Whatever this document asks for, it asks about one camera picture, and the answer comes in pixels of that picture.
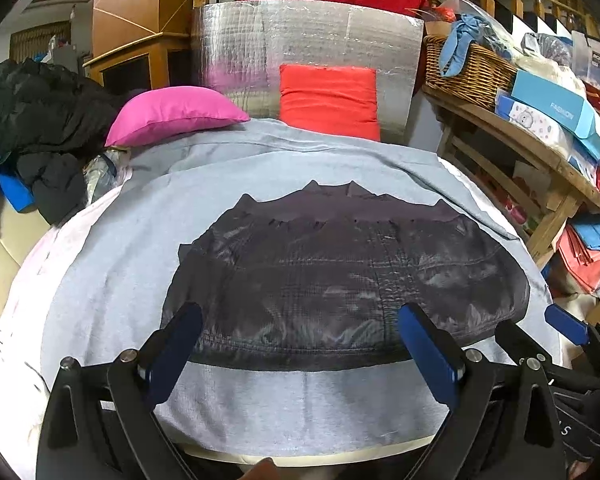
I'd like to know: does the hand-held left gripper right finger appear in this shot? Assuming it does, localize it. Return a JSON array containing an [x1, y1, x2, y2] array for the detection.
[[398, 303, 566, 480]]

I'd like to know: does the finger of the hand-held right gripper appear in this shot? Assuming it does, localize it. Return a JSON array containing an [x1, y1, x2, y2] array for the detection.
[[544, 303, 600, 376], [495, 319, 588, 386]]

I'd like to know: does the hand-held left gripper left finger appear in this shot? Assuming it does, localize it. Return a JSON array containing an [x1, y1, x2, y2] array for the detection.
[[36, 301, 204, 480]]

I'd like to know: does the dark quilted puffer jacket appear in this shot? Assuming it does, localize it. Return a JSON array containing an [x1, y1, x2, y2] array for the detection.
[[161, 180, 531, 372]]

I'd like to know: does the clear plastic bag with clothes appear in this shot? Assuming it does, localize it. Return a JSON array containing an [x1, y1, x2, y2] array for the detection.
[[522, 32, 588, 91]]

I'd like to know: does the stack of salmon cloths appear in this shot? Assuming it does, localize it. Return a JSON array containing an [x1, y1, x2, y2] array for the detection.
[[555, 225, 600, 296]]

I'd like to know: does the folded blue cloth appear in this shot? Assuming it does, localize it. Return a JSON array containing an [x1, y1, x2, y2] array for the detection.
[[572, 220, 600, 251]]

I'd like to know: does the grey blanket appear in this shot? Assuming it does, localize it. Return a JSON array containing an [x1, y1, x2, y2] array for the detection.
[[40, 117, 566, 466]]

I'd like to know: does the white bed sheet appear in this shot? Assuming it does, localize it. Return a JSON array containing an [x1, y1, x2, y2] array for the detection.
[[0, 170, 131, 480]]

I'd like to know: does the wooden shelf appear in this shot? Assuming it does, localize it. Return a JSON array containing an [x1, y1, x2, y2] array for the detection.
[[422, 85, 600, 271]]

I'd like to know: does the cream padded furniture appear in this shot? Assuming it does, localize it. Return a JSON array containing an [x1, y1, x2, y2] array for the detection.
[[0, 195, 46, 356]]

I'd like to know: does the crumpled clear plastic bag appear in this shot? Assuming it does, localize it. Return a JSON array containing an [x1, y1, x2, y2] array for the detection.
[[82, 147, 131, 206]]

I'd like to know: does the white printed box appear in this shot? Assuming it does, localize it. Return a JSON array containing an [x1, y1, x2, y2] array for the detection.
[[495, 92, 576, 158]]

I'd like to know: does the blue cardboard box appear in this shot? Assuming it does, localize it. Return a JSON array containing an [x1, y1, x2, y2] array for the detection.
[[510, 70, 600, 161]]

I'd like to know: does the bright blue garment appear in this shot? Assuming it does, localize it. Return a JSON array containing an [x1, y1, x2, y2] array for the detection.
[[0, 155, 36, 233]]

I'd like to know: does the pink pillow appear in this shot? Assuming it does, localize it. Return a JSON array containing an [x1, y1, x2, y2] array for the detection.
[[105, 86, 251, 148]]

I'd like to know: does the wicker basket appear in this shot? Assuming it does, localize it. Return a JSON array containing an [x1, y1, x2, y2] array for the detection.
[[422, 35, 518, 111]]

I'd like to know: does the red-orange pillow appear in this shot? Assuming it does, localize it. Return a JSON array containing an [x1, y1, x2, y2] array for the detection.
[[279, 64, 382, 142]]

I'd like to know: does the pile of black jackets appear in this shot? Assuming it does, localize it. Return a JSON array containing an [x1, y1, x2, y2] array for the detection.
[[0, 57, 148, 226]]

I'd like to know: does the light blue cloth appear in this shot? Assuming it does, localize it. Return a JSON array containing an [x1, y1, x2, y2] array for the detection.
[[439, 14, 498, 78]]

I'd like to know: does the silver foil insulation mat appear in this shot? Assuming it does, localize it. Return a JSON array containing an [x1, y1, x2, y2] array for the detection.
[[190, 0, 425, 143]]

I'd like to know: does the brown slatted shutter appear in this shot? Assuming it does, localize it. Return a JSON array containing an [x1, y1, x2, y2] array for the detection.
[[9, 20, 73, 63]]

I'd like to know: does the wooden cabinet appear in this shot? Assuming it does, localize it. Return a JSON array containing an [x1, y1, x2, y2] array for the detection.
[[82, 0, 197, 96]]

